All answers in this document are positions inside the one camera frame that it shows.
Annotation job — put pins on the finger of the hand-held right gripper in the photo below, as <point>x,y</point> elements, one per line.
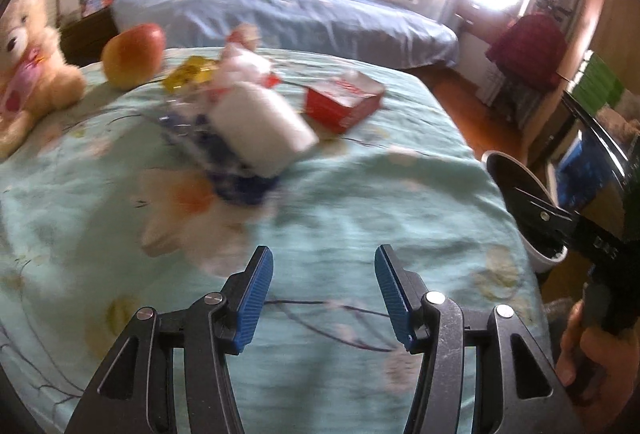
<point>542,214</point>

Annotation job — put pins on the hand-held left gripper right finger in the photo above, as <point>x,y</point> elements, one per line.
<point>392,299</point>

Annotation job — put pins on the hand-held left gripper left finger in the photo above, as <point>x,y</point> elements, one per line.
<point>252,299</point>

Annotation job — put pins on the black lined trash bin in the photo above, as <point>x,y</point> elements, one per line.
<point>502,174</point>

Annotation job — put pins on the person's right hand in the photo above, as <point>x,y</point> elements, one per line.
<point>600,374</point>

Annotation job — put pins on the black glass cabinet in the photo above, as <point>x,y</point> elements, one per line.
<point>575,164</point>

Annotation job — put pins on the floral light blue tablecloth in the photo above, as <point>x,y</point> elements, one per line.
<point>325,204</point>

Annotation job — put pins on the stack of green boxes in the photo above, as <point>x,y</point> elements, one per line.
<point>597,82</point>

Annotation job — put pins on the red coat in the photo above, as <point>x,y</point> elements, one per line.
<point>527,49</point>

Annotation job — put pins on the white plastic packet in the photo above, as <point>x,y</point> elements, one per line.
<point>260,129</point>

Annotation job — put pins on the red cardboard box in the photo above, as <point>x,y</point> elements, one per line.
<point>345,102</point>

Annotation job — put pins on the small drawer cabinet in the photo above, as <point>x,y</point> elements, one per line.
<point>487,17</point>

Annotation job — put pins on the wooden coat stand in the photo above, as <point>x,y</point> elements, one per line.
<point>550,7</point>

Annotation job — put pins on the red yellow apple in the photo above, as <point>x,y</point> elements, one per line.
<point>132,57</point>

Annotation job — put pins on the bed with blue sheet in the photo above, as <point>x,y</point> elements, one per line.
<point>300,19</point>

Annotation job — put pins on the dark wooden nightstand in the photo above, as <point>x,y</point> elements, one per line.
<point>87,37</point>

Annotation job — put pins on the cream teddy bear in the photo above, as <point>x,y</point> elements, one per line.
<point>30,79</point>

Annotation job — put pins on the small photo frame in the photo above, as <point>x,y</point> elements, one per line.
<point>91,3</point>

